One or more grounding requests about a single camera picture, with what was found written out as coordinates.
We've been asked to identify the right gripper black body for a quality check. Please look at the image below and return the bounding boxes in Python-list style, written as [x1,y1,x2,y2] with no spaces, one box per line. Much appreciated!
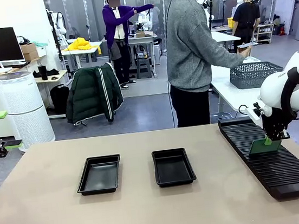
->
[259,105,292,138]

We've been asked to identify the green circuit board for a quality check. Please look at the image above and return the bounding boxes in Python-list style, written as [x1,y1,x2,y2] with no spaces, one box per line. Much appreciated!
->
[247,136,284,157]

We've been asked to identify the black ESD tray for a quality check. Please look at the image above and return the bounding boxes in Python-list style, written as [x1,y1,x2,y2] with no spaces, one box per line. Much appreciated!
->
[73,153,125,197]
[151,146,198,189]

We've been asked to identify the person's right forearm grey sleeve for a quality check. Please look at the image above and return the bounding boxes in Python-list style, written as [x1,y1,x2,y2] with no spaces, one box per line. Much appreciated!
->
[209,48,248,71]

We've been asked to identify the person's right hand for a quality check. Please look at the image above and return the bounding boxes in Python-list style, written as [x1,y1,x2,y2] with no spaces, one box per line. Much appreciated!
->
[241,45,255,59]

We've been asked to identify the white cylindrical air purifier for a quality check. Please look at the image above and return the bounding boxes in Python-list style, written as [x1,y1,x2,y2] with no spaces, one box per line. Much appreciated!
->
[0,68,57,155]

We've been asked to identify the black slotted board rack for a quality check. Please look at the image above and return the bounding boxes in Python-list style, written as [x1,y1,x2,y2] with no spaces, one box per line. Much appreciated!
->
[217,110,299,207]

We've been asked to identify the grey plastic basket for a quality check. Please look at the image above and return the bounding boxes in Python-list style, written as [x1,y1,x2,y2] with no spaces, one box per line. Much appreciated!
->
[227,59,286,92]

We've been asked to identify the black keyboard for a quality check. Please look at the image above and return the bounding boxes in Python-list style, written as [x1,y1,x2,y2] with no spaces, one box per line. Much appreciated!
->
[3,60,30,69]

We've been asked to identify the large white table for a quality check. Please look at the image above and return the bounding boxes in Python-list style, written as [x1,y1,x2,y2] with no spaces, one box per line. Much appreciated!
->
[208,52,289,123]

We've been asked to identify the black tumbler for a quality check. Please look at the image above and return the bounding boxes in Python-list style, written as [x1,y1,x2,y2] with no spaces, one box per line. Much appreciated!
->
[37,63,49,81]

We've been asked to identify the black backpack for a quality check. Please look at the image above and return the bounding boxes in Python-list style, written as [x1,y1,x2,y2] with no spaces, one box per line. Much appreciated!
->
[49,82,73,116]

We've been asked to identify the brown cardboard box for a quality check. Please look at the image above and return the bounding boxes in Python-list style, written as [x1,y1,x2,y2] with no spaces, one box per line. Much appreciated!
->
[23,50,40,62]
[19,42,37,55]

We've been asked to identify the black cloth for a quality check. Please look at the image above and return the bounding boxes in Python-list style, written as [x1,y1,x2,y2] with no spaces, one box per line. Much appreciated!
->
[32,67,60,79]

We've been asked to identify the small wooden side desk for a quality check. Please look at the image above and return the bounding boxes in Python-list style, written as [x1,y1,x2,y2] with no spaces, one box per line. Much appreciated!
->
[34,69,74,120]

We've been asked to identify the office chair with metal base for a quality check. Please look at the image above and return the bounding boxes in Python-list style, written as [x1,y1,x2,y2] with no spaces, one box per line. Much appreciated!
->
[78,110,119,127]

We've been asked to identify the white background table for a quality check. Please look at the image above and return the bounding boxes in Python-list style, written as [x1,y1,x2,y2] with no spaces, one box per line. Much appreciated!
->
[210,27,243,55]

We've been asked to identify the dark green puffer jacket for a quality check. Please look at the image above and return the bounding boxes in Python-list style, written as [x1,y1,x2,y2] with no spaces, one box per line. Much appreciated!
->
[60,61,126,127]

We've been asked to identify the person in black clothes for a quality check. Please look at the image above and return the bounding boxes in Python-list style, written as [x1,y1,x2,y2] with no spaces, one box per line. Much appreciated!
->
[227,0,265,53]

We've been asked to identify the yellow cloth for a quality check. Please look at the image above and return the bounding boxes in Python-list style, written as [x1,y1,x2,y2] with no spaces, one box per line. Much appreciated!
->
[61,35,102,60]

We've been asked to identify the white standing desk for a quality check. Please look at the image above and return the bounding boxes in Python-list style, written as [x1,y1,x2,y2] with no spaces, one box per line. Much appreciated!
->
[60,40,106,73]

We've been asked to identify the person in grey sweater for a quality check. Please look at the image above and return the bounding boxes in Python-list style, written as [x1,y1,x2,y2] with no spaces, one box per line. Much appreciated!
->
[157,0,262,129]

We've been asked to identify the grey step stool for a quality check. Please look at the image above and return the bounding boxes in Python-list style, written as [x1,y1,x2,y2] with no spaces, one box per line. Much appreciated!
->
[134,57,153,80]

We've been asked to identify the person in purple hoodie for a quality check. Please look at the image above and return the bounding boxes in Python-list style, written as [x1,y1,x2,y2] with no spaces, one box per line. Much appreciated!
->
[100,0,164,91]

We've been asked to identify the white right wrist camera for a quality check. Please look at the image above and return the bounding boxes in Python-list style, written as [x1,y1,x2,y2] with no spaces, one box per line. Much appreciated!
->
[244,102,268,130]

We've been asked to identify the thin black hanging cable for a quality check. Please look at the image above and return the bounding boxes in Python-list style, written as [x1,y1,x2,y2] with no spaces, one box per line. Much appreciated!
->
[156,0,198,129]

